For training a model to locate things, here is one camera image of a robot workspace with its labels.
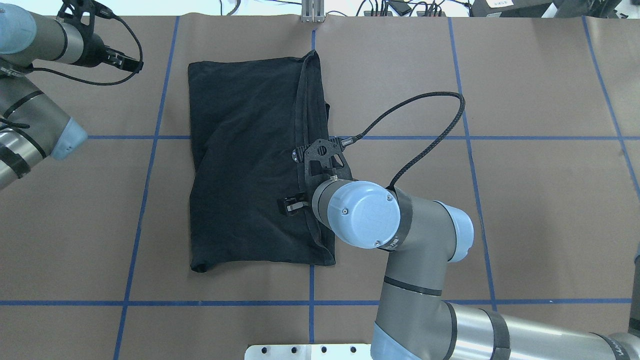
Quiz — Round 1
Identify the black printed t-shirt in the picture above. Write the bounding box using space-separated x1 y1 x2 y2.
187 50 336 272

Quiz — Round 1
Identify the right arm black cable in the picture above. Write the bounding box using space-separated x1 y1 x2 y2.
350 91 467 191

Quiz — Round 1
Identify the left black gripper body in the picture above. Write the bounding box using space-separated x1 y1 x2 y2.
56 0 121 68

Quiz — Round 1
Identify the aluminium frame post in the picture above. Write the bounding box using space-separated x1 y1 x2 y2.
300 0 326 23

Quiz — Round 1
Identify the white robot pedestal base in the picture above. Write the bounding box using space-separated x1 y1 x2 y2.
244 343 372 360

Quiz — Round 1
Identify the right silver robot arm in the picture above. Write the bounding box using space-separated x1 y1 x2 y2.
279 137 639 360

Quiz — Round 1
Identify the brown paper table cover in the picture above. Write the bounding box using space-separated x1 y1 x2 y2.
1 13 639 360

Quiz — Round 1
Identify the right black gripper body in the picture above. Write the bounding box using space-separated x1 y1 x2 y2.
291 137 354 201

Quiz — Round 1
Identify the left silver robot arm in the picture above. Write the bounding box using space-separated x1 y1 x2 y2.
0 0 144 189

